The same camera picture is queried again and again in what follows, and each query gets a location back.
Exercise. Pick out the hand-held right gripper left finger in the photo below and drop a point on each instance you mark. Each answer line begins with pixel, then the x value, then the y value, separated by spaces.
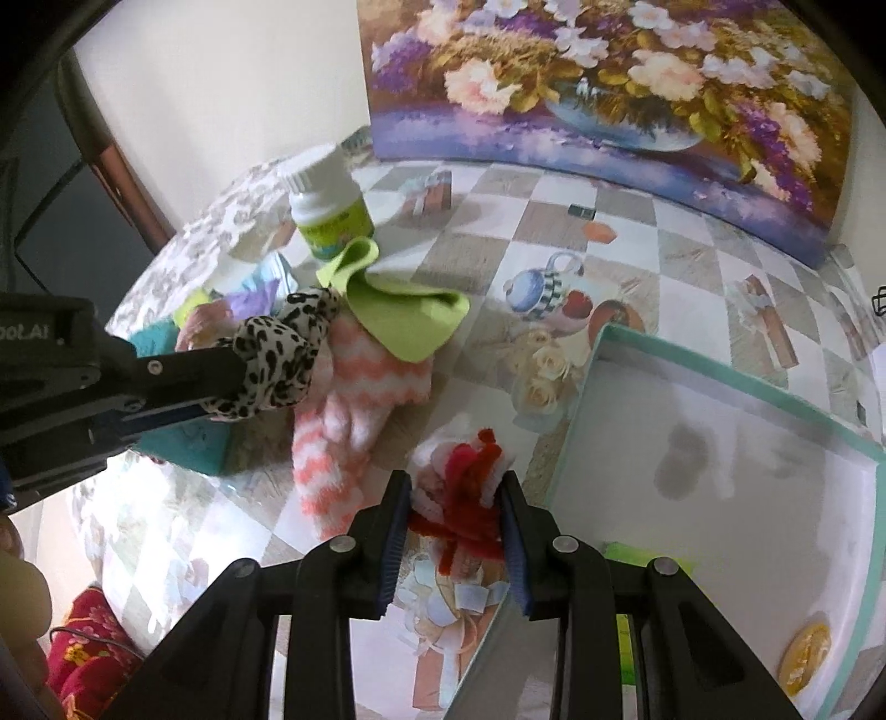
pixel 394 547

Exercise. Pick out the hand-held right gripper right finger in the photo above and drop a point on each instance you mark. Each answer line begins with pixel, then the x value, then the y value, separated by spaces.
pixel 516 554

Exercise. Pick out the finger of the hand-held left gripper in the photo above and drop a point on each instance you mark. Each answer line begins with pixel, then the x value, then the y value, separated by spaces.
pixel 187 374
pixel 159 424

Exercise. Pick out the leopard print scrunchie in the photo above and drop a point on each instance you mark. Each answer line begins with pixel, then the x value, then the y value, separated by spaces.
pixel 270 360

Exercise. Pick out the red and white fuzzy bundle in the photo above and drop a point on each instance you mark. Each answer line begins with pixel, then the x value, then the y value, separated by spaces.
pixel 467 478

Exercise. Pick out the white box with teal rim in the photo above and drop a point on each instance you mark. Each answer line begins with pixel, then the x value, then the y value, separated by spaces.
pixel 692 471

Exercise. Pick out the green cloth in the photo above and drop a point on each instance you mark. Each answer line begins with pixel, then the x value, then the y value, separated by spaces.
pixel 401 311

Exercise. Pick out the pink soft item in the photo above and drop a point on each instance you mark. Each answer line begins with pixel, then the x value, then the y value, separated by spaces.
pixel 201 329

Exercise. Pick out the purple soft cloth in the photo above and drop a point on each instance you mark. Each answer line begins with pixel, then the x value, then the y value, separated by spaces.
pixel 256 302

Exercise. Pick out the person's left hand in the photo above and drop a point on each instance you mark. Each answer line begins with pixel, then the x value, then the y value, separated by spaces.
pixel 24 595

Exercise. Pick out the teal knitted cloth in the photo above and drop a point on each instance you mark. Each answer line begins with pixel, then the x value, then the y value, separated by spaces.
pixel 156 340

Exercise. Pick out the pink and white striped sock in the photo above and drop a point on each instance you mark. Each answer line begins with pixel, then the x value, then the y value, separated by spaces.
pixel 346 429

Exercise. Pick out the green paper sheet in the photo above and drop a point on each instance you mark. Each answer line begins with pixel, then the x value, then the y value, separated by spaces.
pixel 644 552

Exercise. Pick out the grey floral cloth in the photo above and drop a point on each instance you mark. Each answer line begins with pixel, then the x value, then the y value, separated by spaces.
pixel 228 208

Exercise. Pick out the red floral blanket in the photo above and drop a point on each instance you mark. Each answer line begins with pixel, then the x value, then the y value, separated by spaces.
pixel 90 644

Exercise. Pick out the yellow round object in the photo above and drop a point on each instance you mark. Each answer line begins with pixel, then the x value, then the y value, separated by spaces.
pixel 804 654

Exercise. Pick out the small orange object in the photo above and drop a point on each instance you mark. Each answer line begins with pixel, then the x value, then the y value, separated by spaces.
pixel 601 232

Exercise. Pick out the checked printed tablecloth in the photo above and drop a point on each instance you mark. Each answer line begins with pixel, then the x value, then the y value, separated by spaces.
pixel 484 208

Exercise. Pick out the small dark green square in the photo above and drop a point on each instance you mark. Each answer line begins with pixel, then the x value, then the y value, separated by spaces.
pixel 581 209

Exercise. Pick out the floral painting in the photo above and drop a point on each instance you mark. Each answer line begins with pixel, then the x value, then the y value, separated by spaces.
pixel 623 104

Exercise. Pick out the brown door frame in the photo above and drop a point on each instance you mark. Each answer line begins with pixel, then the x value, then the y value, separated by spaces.
pixel 118 180

